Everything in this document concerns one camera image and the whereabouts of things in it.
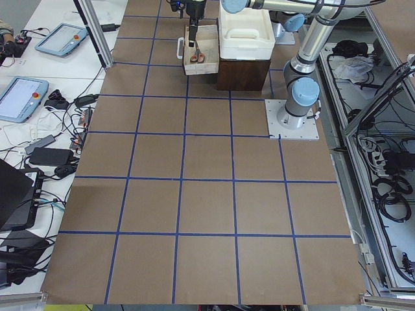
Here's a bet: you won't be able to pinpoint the blue teach pendant near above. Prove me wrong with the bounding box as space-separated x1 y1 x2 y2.
1 76 49 123

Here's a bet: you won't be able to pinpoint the black power adapter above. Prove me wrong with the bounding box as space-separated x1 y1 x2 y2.
101 23 120 32

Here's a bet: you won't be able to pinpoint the orange grey scissors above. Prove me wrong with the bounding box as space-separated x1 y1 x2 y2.
189 48 205 63

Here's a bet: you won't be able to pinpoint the blue teach pendant far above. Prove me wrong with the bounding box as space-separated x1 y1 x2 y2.
35 23 88 57

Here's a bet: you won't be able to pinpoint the black laptop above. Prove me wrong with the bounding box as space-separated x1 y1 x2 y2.
1 160 44 231

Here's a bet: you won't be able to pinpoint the white cloth rag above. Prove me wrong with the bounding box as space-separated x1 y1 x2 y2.
333 56 374 83

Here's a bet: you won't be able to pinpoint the blue teach pendant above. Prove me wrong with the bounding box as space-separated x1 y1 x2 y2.
35 23 88 57
1 76 49 123

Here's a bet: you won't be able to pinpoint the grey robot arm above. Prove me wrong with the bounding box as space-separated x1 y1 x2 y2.
269 11 305 45
217 1 376 126

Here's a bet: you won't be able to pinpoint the dark brown wooden cabinet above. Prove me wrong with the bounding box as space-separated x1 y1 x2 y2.
217 58 271 91

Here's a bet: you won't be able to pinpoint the light wooden drawer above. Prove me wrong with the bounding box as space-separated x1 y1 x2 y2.
177 25 219 76

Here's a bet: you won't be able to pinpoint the white foam tray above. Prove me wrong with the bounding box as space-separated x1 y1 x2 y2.
219 1 275 60

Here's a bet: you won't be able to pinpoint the black power brick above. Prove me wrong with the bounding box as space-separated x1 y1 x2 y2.
29 148 74 167

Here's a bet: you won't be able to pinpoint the white drawer handle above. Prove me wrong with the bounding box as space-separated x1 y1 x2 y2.
176 37 185 60

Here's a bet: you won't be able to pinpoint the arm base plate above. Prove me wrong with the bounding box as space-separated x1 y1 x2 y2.
265 99 320 141

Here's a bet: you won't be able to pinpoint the aluminium frame post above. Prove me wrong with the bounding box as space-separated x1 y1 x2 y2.
73 0 113 69

